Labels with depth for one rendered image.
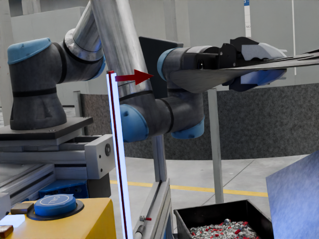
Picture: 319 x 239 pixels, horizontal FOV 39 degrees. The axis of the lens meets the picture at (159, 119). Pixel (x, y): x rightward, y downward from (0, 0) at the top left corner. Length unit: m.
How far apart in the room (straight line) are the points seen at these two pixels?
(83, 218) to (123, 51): 0.51
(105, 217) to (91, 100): 2.62
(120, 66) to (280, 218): 0.42
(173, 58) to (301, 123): 1.77
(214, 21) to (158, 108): 6.34
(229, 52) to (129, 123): 0.22
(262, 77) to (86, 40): 0.60
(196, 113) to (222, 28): 6.23
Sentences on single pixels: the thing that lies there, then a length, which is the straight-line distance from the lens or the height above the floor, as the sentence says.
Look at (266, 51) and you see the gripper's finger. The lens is 0.74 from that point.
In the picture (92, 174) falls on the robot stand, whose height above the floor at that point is 0.92.
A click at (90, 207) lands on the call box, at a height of 1.07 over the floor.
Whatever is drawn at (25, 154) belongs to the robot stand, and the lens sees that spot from 1.25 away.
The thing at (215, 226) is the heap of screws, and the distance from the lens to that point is 0.97.
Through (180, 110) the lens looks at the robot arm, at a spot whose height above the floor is 1.09.
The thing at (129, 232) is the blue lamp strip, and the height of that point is 0.94.
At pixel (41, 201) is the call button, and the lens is 0.46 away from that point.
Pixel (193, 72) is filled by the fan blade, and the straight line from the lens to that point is 0.57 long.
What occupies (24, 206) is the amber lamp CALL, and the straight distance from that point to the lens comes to 0.47.
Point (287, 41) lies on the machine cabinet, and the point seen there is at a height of 1.13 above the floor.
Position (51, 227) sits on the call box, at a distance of 0.42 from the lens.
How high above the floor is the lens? 1.22
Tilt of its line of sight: 9 degrees down
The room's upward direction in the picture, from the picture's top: 5 degrees counter-clockwise
